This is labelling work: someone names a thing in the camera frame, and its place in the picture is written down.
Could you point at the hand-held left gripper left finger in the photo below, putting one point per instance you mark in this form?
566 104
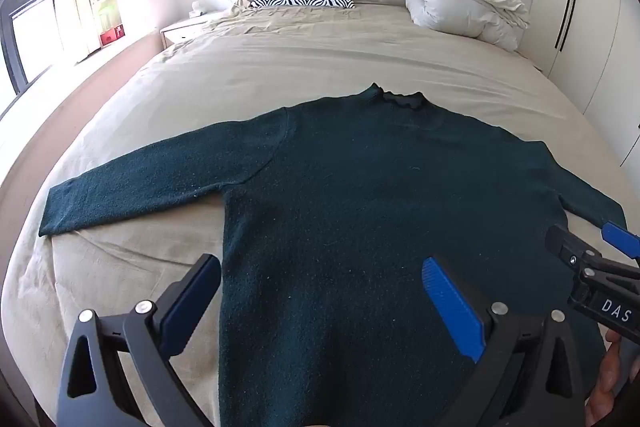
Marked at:
192 302

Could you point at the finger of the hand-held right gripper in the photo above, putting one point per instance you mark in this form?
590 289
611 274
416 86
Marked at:
621 234
567 243

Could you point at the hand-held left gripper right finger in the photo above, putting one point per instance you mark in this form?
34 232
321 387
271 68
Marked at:
452 312

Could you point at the white tissue box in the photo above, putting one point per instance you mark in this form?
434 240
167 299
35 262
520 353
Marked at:
198 9

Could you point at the white wardrobe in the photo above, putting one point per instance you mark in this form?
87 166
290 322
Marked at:
595 32

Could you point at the dark green sweater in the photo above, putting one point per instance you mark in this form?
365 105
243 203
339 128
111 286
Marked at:
350 207

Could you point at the red box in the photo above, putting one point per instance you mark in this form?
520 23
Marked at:
112 35

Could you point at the white nightstand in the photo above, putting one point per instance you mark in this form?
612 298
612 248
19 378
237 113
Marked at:
187 29

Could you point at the bed with beige sheet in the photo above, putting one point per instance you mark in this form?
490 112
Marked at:
300 57

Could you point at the person's right hand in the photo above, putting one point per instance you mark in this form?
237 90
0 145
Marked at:
612 377

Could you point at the black framed window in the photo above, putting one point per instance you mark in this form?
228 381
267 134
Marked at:
25 27

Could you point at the green container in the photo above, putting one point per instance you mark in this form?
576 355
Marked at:
108 14

